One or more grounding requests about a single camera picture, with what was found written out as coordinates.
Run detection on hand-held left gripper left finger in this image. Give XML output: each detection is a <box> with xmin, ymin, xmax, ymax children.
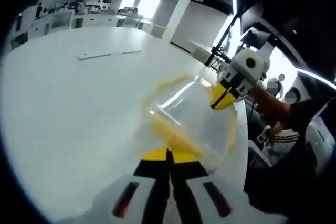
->
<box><xmin>90</xmin><ymin>148</ymin><xmax>173</xmax><ymax>224</ymax></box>

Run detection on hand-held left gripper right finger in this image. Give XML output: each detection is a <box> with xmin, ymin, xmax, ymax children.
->
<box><xmin>170</xmin><ymin>150</ymin><xmax>288</xmax><ymax>224</ymax></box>

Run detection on clear plastic bag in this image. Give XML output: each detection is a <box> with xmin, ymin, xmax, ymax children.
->
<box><xmin>141</xmin><ymin>73</ymin><xmax>249</xmax><ymax>174</ymax></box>

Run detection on small dark monitor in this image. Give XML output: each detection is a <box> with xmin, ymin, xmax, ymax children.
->
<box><xmin>241</xmin><ymin>28</ymin><xmax>271</xmax><ymax>49</ymax></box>

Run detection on large dark monitor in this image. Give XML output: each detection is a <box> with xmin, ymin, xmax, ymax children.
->
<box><xmin>239</xmin><ymin>3</ymin><xmax>265</xmax><ymax>29</ymax></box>

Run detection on narrow white pillar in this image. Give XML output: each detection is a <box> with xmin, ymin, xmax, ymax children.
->
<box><xmin>151</xmin><ymin>0</ymin><xmax>192</xmax><ymax>41</ymax></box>

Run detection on person's black sleeve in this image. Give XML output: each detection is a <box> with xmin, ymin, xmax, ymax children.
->
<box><xmin>244</xmin><ymin>98</ymin><xmax>336</xmax><ymax>224</ymax></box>

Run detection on row of white office desks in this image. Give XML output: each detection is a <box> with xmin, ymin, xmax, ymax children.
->
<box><xmin>10</xmin><ymin>8</ymin><xmax>153</xmax><ymax>42</ymax></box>

